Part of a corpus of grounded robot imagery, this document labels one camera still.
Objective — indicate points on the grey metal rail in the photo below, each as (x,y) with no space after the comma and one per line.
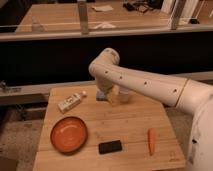
(28,94)

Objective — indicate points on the white crumpled cloth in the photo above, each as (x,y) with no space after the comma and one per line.
(104,25)

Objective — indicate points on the black rectangular block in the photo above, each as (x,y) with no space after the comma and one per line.
(111,146)

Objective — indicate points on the orange carrot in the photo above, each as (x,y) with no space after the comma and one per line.
(151,141)

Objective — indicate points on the blue sponge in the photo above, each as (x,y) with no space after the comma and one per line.
(100,96)

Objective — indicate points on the grey metal post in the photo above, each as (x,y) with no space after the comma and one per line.
(83,17)
(176,14)

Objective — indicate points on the grey metal post right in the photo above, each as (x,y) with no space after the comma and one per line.
(176,14)

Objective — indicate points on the wooden background table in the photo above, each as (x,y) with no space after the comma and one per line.
(60,17)

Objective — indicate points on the white labelled bottle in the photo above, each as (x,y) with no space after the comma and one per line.
(71,101)

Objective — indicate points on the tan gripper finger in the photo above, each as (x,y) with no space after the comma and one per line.
(110,98)

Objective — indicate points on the grey metal post left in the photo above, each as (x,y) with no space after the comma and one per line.
(83,17)

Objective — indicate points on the orange ceramic bowl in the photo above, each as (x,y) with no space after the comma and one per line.
(69,134)

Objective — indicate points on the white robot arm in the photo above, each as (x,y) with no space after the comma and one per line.
(187,95)

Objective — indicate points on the white paper on table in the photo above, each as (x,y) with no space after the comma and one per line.
(104,8)

